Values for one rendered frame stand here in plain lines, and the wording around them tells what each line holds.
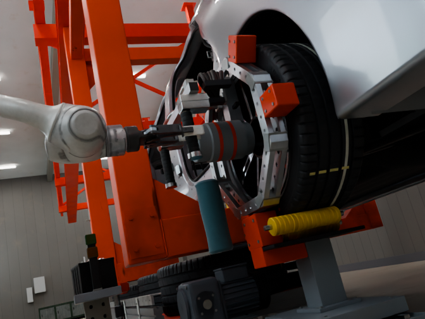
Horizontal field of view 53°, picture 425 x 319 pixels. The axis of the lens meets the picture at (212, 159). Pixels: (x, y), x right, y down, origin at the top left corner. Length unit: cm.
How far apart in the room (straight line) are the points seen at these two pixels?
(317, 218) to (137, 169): 82
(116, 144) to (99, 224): 258
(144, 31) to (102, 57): 322
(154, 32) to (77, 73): 140
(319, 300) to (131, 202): 84
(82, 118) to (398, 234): 607
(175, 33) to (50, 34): 141
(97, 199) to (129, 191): 198
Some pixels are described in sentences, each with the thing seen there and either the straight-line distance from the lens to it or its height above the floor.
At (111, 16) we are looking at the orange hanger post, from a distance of 220.
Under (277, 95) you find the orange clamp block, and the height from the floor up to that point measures 84.
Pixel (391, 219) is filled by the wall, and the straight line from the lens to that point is 678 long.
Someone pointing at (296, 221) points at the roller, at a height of 51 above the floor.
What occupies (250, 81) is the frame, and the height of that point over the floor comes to 95.
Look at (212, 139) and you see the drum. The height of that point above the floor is 84.
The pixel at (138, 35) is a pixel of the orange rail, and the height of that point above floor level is 325.
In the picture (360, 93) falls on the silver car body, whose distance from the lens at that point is 116.
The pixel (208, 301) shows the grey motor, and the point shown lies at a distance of 161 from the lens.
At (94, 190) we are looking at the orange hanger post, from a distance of 381.
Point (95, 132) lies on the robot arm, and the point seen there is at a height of 77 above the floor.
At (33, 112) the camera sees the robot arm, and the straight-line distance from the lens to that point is 107.
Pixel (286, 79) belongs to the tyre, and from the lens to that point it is 133.
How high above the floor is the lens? 40
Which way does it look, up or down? 15 degrees up
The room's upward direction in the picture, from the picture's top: 13 degrees counter-clockwise
